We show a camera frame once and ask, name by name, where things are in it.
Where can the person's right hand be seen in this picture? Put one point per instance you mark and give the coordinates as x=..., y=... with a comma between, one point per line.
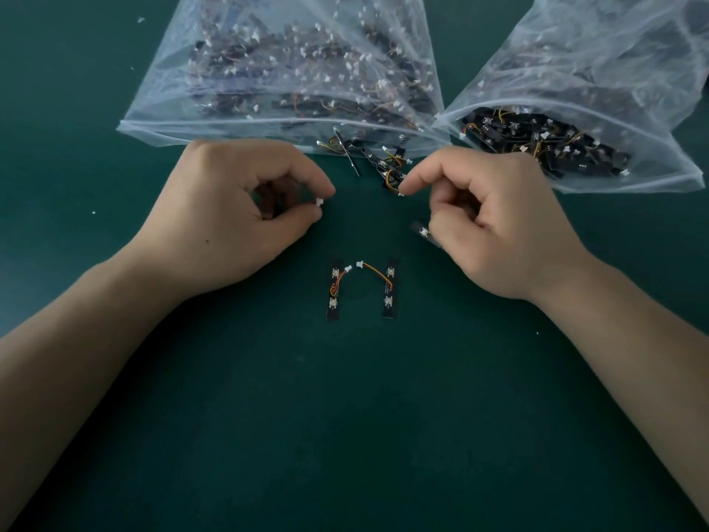
x=515, y=232

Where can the clear plastic zip bag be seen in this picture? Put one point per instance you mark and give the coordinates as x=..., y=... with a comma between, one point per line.
x=277, y=55
x=598, y=66

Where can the person's right thumb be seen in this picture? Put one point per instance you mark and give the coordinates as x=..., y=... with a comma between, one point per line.
x=451, y=232

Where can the person's left thumb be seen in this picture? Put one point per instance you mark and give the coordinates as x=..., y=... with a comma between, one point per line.
x=291, y=222

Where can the thin black circuit board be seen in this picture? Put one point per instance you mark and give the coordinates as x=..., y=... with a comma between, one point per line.
x=347, y=152

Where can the person's right forearm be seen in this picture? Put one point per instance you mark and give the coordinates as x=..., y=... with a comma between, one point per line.
x=637, y=349

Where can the person's left hand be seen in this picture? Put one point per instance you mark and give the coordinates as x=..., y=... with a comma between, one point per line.
x=210, y=227

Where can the pile of bagged circuit boards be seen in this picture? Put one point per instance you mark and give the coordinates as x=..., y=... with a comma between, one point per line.
x=310, y=77
x=548, y=143

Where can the black circuit board strip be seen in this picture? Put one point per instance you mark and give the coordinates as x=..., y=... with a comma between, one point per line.
x=422, y=231

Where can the person's left forearm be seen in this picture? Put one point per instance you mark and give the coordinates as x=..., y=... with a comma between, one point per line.
x=72, y=360

